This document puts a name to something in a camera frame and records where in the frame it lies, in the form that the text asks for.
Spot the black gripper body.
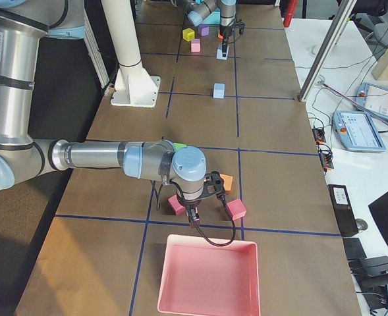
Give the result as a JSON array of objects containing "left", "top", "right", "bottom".
[
  {"left": 180, "top": 171, "right": 227, "bottom": 209},
  {"left": 219, "top": 18, "right": 245, "bottom": 41}
]

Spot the light blue foam cube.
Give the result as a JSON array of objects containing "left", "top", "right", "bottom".
[
  {"left": 213, "top": 83, "right": 225, "bottom": 99},
  {"left": 216, "top": 45, "right": 228, "bottom": 60}
]

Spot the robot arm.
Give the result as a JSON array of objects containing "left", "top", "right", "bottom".
[
  {"left": 0, "top": 39, "right": 102, "bottom": 232},
  {"left": 171, "top": 0, "right": 245, "bottom": 59}
]

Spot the orange foam cube right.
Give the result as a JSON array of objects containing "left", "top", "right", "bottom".
[{"left": 220, "top": 174, "right": 233, "bottom": 194}]

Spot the dark pink foam cube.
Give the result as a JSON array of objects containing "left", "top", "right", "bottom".
[{"left": 168, "top": 195, "right": 185, "bottom": 215}]

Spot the purple foam cube left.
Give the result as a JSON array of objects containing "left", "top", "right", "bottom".
[{"left": 198, "top": 24, "right": 209, "bottom": 37}]

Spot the pink foam cube left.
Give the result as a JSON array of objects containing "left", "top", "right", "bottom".
[{"left": 190, "top": 38, "right": 201, "bottom": 53}]

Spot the red foam cube far right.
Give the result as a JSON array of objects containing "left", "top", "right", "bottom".
[{"left": 227, "top": 198, "right": 247, "bottom": 221}]

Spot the yellow foam cube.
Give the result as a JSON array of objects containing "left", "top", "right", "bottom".
[{"left": 182, "top": 28, "right": 196, "bottom": 42}]

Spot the green foam cube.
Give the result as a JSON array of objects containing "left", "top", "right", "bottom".
[{"left": 173, "top": 142, "right": 187, "bottom": 151}]

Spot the pink plastic tray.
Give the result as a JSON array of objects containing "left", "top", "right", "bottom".
[{"left": 157, "top": 234, "right": 261, "bottom": 315}]

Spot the black power box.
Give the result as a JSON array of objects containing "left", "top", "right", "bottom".
[{"left": 327, "top": 184, "right": 358, "bottom": 237}]

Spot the near teach pendant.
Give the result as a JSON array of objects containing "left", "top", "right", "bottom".
[{"left": 333, "top": 111, "right": 386, "bottom": 153}]

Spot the teach pendant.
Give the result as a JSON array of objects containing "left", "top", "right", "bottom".
[
  {"left": 333, "top": 111, "right": 386, "bottom": 153},
  {"left": 355, "top": 82, "right": 388, "bottom": 120}
]

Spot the far teach pendant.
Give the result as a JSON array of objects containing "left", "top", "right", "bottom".
[{"left": 355, "top": 82, "right": 388, "bottom": 120}]

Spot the black coiled cable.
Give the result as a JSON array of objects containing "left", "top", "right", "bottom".
[{"left": 154, "top": 182, "right": 236, "bottom": 247}]

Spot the white camera pole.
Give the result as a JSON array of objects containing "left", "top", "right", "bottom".
[{"left": 101, "top": 0, "right": 161, "bottom": 108}]

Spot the aluminium frame post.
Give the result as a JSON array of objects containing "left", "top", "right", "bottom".
[{"left": 298, "top": 0, "right": 357, "bottom": 103}]

